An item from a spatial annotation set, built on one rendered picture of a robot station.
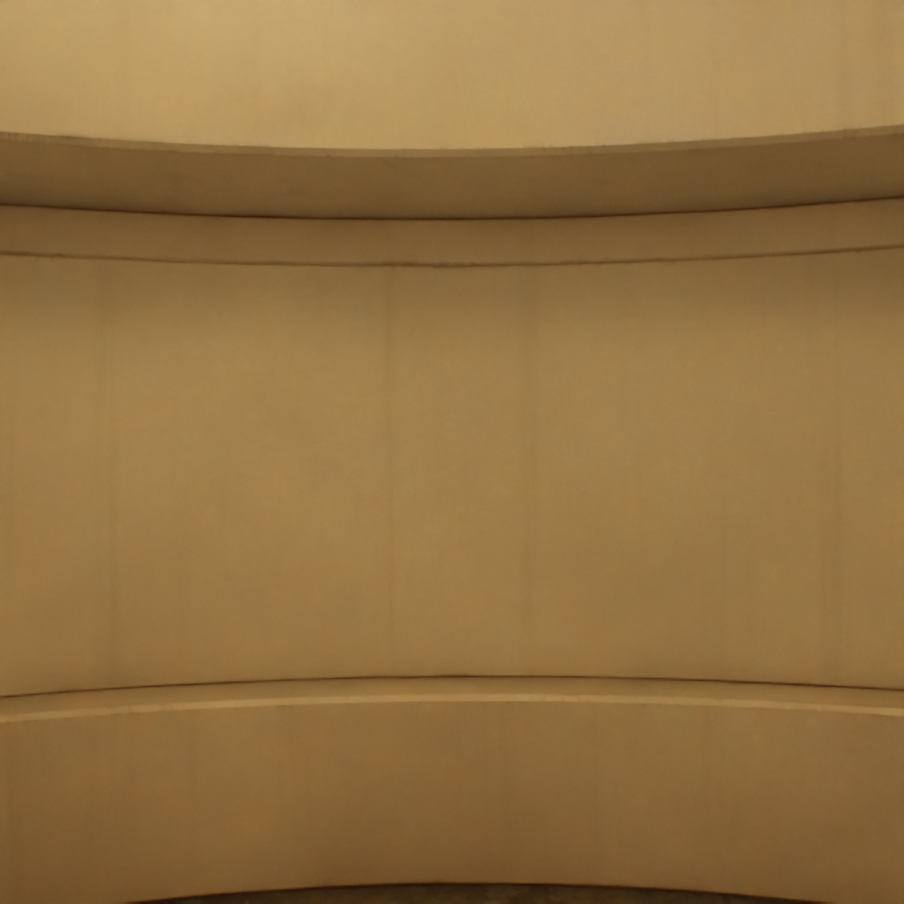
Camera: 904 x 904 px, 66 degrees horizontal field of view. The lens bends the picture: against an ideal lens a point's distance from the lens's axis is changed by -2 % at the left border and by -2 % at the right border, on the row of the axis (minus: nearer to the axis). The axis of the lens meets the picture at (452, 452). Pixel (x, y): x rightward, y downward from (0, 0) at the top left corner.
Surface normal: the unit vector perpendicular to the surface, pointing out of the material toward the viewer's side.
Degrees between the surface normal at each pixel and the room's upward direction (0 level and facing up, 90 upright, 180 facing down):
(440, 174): 180
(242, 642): 90
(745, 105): 90
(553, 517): 90
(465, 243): 90
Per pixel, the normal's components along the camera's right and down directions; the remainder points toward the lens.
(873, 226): -0.29, 0.00
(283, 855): 0.13, 0.00
